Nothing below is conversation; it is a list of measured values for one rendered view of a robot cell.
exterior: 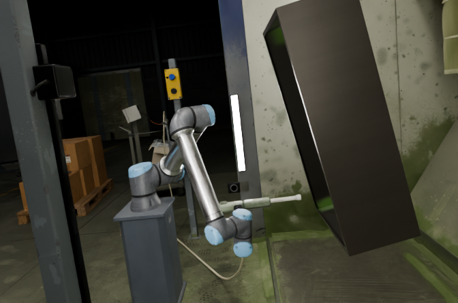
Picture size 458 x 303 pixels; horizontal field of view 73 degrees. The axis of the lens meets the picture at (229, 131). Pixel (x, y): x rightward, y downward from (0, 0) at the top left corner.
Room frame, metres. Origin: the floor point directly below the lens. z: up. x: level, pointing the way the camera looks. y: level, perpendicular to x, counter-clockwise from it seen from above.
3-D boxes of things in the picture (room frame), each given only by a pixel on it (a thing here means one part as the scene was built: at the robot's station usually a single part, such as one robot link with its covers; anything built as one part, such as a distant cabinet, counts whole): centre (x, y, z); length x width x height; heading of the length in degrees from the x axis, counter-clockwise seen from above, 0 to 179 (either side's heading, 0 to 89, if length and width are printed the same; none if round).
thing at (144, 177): (1.91, 0.57, 0.83); 0.17 x 0.15 x 0.18; 127
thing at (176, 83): (2.72, 0.43, 1.42); 0.12 x 0.06 x 0.26; 87
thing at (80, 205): (4.26, 2.29, 0.07); 1.20 x 0.80 x 0.14; 4
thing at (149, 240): (1.90, 0.58, 0.32); 0.31 x 0.31 x 0.64; 87
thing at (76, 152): (4.23, 2.16, 0.69); 0.38 x 0.29 x 0.36; 179
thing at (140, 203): (1.90, 0.58, 0.69); 0.19 x 0.19 x 0.10
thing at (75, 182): (3.85, 2.16, 0.32); 0.38 x 0.29 x 0.36; 4
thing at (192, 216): (2.78, 0.42, 0.82); 0.06 x 0.06 x 1.64; 87
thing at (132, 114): (4.20, 1.07, 0.64); 0.73 x 0.50 x 1.27; 101
